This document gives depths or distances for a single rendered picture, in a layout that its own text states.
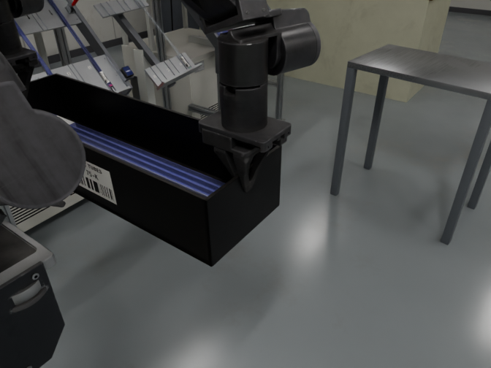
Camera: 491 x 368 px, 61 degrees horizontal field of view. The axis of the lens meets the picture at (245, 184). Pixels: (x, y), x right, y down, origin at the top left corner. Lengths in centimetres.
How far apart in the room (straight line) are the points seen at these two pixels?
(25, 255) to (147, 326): 126
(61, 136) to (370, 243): 200
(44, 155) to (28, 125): 3
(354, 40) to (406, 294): 264
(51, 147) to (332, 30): 390
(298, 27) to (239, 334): 142
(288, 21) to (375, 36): 351
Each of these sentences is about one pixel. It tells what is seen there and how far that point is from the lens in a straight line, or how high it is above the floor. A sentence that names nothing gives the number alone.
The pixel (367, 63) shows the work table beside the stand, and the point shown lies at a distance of 222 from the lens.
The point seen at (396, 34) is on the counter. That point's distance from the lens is 396.
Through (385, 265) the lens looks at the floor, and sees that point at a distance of 214.
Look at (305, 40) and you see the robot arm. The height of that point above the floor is 129.
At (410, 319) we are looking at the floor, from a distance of 195.
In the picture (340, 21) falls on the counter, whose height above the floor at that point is 61.
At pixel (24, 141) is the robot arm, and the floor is 127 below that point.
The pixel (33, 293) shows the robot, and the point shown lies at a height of 101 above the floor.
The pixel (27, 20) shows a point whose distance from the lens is 215.
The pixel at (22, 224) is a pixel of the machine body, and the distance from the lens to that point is 238.
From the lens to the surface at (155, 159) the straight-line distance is 73.
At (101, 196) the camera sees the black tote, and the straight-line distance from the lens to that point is 70.
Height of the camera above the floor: 141
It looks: 33 degrees down
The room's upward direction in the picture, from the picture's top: straight up
